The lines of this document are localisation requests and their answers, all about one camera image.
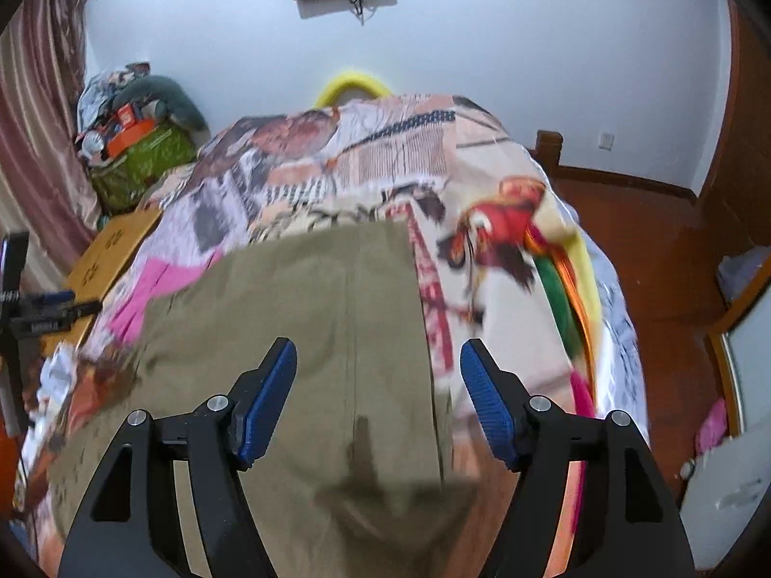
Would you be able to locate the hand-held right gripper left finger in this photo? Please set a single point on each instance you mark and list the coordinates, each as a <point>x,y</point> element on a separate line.
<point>271,400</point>

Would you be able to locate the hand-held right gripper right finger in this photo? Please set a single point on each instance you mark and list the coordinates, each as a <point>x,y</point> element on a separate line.
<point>488,400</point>

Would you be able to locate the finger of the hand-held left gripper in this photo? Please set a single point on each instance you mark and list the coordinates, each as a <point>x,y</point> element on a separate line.
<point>60,313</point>

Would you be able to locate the olive green pants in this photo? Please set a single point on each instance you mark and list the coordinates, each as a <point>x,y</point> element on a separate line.
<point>337,313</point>

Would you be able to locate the crumpled white plastic bags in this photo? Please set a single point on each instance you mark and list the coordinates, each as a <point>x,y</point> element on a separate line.
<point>57,379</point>

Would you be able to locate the brown board with paw prints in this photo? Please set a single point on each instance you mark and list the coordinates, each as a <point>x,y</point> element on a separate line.
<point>114,247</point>

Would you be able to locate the pink garment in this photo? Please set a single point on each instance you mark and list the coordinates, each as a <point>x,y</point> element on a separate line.
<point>162,283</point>

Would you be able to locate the pink striped curtain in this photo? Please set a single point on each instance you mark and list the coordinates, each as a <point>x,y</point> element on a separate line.
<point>36,102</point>

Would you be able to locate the green bag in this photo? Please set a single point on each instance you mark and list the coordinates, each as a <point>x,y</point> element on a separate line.
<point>144,162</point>

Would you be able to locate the orange box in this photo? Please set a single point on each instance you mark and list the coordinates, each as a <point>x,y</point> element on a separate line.
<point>129,126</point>

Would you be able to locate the pink cloth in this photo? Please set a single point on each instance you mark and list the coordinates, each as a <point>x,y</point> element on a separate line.
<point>712,427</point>

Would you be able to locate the grey plush toy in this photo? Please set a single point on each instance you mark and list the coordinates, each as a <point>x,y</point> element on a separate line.
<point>171,99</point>

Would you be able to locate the white appliance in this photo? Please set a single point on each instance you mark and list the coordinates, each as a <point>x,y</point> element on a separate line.
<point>729,493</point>

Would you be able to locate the printed blanket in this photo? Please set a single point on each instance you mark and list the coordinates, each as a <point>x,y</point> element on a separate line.
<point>373,150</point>

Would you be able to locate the pale plastic bag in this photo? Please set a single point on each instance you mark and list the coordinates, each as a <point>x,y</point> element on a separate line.
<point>744,274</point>

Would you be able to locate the yellow cushion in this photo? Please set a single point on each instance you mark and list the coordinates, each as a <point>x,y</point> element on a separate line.
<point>352,81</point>

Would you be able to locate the brown wooden door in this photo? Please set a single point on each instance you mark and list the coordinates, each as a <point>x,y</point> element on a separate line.
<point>741,162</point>

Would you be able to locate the wooden bed post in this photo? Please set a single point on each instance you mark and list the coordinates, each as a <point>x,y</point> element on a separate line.
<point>548,153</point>

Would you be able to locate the white wardrobe with wooden frame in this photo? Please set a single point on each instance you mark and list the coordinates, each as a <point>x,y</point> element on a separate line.
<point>747,361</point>

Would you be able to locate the white wall socket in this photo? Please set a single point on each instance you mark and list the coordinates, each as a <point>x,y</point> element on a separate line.
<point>606,140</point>

